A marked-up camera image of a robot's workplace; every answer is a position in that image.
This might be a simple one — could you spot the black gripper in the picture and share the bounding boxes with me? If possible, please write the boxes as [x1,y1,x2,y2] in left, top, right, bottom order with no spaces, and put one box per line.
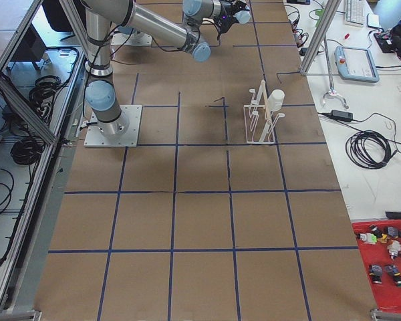
[217,1,247,33]

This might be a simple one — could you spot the light blue cup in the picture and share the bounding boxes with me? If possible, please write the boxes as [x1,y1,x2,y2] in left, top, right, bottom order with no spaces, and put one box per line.
[233,10,251,24]

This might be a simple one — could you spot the white ikea cup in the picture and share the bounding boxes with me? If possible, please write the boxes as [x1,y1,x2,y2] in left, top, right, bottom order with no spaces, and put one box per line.
[267,89,285,112]

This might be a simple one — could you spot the white keyboard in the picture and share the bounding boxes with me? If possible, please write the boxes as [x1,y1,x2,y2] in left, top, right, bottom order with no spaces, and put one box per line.
[344,0,365,27]

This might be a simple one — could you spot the teach pendant tablet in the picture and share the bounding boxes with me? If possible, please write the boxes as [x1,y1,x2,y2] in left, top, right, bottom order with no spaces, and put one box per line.
[334,45,380,83]

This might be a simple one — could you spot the black power adapter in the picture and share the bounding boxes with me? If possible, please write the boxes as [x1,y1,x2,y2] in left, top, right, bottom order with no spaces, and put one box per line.
[330,110,354,122]

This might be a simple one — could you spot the red parts tray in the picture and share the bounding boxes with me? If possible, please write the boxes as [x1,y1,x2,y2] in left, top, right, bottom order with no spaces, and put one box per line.
[352,220,401,313]

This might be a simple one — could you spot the green handled reach grabber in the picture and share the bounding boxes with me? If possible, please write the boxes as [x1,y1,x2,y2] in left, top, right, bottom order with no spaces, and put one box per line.
[313,9,350,110]

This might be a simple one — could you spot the aluminium frame post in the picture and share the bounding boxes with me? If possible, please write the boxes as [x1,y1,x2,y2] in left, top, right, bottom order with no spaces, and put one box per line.
[300,0,341,76]

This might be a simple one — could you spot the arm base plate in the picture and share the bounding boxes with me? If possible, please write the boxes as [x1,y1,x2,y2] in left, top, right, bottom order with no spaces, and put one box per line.
[84,105,142,148]
[111,32,152,47]

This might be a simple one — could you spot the white wire cup rack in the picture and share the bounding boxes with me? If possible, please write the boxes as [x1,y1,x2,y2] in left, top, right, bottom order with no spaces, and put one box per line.
[243,80,285,144]

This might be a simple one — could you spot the coiled black cable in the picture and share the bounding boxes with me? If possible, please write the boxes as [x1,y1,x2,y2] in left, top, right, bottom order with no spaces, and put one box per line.
[346,130,392,169]

